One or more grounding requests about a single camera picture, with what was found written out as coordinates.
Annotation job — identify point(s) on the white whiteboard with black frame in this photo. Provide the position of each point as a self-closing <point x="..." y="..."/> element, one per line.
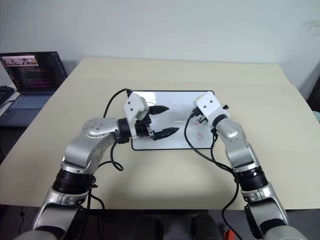
<point x="172" y="117"/>

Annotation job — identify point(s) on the small red object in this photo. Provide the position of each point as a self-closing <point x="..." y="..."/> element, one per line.
<point x="228" y="235"/>

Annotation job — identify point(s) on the open grey laptop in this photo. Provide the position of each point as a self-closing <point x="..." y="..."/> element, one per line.
<point x="32" y="82"/>

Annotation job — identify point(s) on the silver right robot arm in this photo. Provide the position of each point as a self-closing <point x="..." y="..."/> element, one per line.
<point x="240" y="147"/>

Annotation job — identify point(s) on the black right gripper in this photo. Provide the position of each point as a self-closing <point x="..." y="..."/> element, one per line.
<point x="198" y="116"/>

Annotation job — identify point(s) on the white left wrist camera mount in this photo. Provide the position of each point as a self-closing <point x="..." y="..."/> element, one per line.
<point x="133" y="105"/>

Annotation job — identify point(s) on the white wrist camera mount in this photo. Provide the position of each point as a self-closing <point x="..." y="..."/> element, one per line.
<point x="208" y="105"/>
<point x="133" y="105"/>

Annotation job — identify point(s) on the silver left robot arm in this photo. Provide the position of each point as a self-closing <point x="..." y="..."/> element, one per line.
<point x="82" y="150"/>

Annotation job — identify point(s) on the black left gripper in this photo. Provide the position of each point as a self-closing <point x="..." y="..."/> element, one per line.
<point x="142" y="130"/>

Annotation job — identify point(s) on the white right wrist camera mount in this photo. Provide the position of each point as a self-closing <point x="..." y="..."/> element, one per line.
<point x="208" y="105"/>

